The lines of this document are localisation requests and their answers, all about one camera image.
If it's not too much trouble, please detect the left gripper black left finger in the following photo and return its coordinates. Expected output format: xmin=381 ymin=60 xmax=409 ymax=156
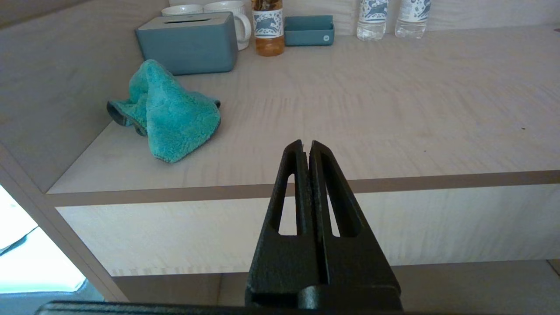
xmin=244 ymin=140 xmax=328 ymax=308

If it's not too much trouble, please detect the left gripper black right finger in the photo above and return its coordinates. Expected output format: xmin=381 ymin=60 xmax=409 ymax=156
xmin=309 ymin=140 xmax=402 ymax=309

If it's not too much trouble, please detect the green cloth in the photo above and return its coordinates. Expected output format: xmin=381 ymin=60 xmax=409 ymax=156
xmin=106 ymin=59 xmax=222 ymax=164

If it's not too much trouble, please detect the light wood cabinet front panel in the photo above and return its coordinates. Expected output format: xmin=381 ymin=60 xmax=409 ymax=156
xmin=55 ymin=183 xmax=560 ymax=277

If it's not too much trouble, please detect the small teal tray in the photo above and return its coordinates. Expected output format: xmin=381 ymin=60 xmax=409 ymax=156
xmin=284 ymin=15 xmax=336 ymax=47

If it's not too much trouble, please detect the amber tea bottle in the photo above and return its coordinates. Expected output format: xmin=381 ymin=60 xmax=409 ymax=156
xmin=251 ymin=0 xmax=285 ymax=57

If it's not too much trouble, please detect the blue-grey tissue box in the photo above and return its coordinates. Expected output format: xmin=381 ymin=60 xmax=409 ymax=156
xmin=135 ymin=11 xmax=239 ymax=76

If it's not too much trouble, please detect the clear water bottle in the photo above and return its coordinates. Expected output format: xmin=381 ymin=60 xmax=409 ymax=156
xmin=356 ymin=0 xmax=389 ymax=42
xmin=394 ymin=0 xmax=432 ymax=39

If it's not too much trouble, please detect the white cup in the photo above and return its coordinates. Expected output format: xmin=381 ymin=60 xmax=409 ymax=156
xmin=161 ymin=4 xmax=205 ymax=17

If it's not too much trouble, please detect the white mug with handle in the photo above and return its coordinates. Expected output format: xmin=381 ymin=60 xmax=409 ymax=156
xmin=203 ymin=0 xmax=253 ymax=52

